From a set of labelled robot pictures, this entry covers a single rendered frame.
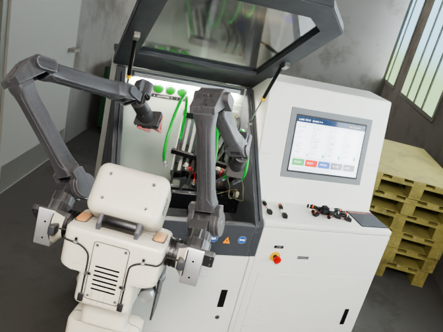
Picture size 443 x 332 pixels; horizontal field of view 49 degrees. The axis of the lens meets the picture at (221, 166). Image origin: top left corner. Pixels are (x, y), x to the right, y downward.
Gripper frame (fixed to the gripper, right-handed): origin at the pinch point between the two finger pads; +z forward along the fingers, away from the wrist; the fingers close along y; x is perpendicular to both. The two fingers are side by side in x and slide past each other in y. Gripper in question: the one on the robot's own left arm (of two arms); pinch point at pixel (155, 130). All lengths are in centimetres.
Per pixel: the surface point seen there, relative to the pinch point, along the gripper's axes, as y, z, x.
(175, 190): 1.7, 41.5, 6.8
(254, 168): -32, 47, -12
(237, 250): -30, 56, 26
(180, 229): -8.9, 34.5, 27.8
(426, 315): -136, 239, -5
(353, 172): -77, 78, -32
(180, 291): -7, 60, 48
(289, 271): -52, 78, 26
